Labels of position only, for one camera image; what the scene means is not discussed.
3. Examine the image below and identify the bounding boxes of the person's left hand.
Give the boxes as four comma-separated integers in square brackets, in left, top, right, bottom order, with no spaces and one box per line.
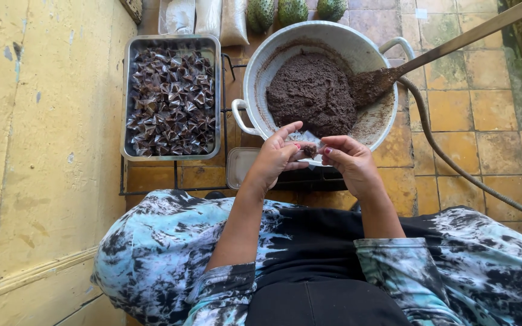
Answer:
[252,121,318,190]

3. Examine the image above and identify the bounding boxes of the person's right hand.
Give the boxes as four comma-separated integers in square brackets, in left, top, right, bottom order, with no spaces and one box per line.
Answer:
[319,135,382,201]

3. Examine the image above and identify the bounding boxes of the clear plastic wrapper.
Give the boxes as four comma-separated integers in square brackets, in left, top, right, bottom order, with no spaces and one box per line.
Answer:
[288,130,326,160]

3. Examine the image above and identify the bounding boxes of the clear plastic container lid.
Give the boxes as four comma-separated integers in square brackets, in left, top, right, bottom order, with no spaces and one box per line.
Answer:
[226,147,263,190]

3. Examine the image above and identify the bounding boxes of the brown candy paste mass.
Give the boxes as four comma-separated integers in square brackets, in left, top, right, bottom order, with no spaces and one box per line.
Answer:
[266,51,358,138]

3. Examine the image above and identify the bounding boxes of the large white metal basin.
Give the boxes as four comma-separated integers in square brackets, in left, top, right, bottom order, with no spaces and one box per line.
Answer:
[231,20,416,166]

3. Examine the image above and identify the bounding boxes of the pile of wrapped brown candies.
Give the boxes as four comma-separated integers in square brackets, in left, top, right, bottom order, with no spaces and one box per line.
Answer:
[126,47,216,157]

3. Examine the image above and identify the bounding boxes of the black pants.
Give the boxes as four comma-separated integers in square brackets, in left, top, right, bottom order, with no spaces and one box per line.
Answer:
[245,207,429,326]

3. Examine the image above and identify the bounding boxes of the wooden stirring paddle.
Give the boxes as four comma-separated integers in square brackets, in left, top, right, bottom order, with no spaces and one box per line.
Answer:
[348,0,522,108]

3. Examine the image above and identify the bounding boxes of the clear bag of tan powder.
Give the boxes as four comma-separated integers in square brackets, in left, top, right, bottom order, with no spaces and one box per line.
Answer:
[219,0,250,47]

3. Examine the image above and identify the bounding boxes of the green soursop fruit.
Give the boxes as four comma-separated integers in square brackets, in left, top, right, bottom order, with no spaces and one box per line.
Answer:
[317,0,348,22]
[246,0,276,34]
[278,0,309,27]

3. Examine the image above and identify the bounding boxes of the tie-dye blue black shirt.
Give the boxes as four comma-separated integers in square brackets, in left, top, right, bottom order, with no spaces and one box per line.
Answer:
[91,189,522,326]

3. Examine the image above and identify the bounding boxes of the clear bag of white powder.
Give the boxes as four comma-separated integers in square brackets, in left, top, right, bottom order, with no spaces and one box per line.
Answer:
[159,0,196,35]
[195,0,223,38]

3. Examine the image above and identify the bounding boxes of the rectangular metal tray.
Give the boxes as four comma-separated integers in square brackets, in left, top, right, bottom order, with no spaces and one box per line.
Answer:
[120,34,222,162]

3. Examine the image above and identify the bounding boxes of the grey rubber hose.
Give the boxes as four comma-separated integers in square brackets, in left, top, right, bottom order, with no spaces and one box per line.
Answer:
[397,76,522,227]

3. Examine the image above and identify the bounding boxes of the black metal wire stand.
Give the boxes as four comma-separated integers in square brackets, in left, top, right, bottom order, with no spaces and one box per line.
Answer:
[119,53,349,196]

